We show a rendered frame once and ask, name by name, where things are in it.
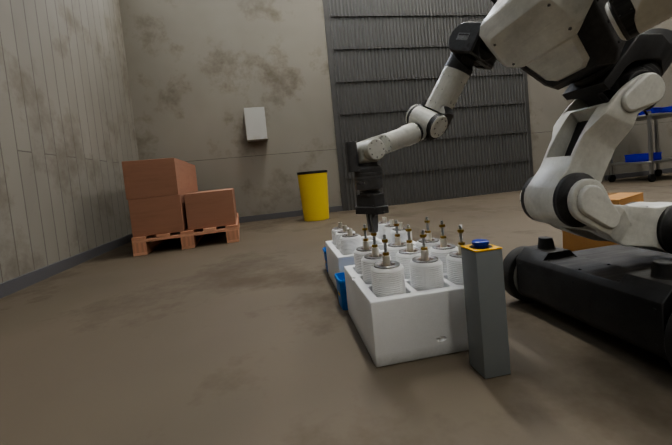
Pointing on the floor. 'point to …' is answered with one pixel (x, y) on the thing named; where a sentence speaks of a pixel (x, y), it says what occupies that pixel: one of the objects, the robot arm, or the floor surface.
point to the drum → (314, 195)
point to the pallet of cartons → (174, 205)
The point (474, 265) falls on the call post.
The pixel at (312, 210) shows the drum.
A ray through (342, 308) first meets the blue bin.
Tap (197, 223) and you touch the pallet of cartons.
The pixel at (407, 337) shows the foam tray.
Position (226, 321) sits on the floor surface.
